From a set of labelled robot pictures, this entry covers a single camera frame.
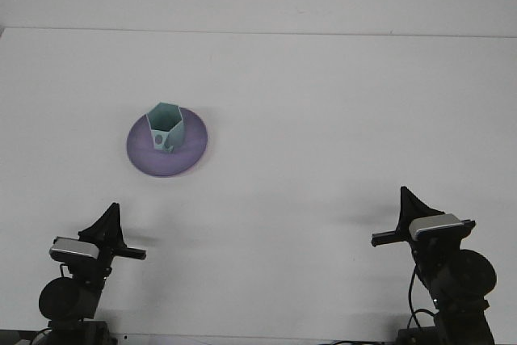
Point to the pale blue faceted cup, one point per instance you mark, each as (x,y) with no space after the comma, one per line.
(165,119)

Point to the pale purple round plate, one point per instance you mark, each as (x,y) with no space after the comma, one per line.
(169,163)

